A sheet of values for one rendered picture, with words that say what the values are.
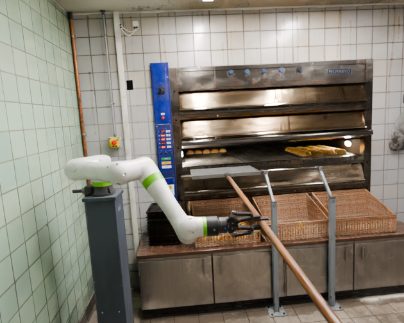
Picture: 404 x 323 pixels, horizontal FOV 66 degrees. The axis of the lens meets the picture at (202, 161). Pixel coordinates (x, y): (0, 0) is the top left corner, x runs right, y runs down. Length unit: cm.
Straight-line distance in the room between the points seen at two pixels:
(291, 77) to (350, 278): 187
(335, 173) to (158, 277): 196
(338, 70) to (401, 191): 139
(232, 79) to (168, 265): 174
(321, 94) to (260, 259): 164
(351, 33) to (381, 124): 92
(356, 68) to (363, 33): 32
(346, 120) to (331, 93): 31
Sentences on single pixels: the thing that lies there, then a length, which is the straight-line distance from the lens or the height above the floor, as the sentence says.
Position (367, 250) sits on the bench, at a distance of 309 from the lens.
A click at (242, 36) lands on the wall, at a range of 309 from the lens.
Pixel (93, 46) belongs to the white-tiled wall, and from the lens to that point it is 309.
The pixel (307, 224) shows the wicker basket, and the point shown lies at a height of 71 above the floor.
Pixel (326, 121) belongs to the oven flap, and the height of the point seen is 154.
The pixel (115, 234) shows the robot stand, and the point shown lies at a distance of 206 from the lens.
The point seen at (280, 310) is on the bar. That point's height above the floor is 1.
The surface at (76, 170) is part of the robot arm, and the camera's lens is 187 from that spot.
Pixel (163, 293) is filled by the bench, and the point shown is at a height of 24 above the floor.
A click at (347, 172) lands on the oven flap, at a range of 343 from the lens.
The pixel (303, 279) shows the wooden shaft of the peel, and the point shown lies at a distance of 110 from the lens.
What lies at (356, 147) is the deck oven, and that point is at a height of 125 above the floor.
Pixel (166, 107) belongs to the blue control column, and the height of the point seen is 175.
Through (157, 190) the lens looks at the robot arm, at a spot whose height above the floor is 129.
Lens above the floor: 166
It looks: 8 degrees down
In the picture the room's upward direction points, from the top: 3 degrees counter-clockwise
